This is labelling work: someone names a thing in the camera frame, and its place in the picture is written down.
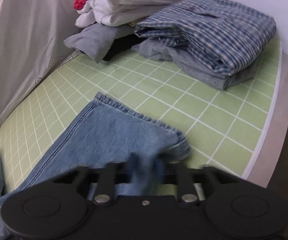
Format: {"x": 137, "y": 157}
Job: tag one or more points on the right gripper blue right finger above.
{"x": 179, "y": 175}

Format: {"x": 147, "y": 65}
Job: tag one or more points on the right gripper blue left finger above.
{"x": 112, "y": 174}

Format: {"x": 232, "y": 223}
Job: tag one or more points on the blue denim jeans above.
{"x": 55, "y": 200}

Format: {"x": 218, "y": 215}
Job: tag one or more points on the green grid cutting mat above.
{"x": 226, "y": 128}

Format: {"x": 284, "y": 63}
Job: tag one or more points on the light blue folded shirt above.
{"x": 154, "y": 50}

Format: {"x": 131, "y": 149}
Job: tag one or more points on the black crumpled garment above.
{"x": 122, "y": 44}

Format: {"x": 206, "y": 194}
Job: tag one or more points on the grey folded garment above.
{"x": 96, "y": 40}

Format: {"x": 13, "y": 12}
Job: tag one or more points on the blue plaid folded shirt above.
{"x": 226, "y": 36}

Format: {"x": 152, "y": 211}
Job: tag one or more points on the white folded garment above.
{"x": 114, "y": 13}

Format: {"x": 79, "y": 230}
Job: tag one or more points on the grey printed backdrop cloth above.
{"x": 32, "y": 34}

